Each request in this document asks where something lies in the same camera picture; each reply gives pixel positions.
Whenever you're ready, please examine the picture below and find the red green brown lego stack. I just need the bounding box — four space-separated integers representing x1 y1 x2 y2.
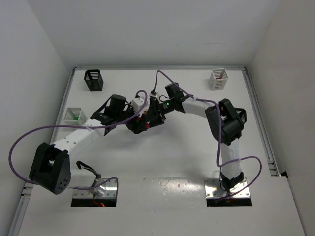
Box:
137 111 150 131

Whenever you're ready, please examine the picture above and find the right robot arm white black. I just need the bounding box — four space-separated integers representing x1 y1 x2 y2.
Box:
146 83 247 192

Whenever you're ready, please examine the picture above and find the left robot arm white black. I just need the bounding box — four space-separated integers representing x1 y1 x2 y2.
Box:
29 94 148 195

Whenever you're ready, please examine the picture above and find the white slotted container near left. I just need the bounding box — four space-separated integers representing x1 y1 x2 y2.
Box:
63 108 88 126

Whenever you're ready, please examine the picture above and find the white slotted container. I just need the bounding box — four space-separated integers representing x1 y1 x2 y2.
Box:
63 108 88 126
209 68 228 91

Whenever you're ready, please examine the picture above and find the black slotted container far left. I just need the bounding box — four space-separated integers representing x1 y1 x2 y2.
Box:
84 69 104 92

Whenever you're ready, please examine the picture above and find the black slotted container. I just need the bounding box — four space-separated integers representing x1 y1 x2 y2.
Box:
84 69 104 92
235 108 247 125

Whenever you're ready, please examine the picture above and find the white slotted container far right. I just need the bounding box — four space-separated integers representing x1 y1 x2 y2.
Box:
209 68 228 91

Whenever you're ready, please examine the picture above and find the black slotted container right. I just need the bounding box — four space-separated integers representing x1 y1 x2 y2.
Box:
235 108 247 125

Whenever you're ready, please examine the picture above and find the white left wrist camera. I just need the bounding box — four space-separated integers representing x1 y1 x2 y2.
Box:
131 97 148 113

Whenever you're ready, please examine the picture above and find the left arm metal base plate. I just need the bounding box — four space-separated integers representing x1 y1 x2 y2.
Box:
72 179 117 200

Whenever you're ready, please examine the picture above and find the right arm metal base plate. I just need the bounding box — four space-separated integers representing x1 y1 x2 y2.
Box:
204 177 251 199

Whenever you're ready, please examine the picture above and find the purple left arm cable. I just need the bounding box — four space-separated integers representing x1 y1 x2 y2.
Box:
8 90 150 191

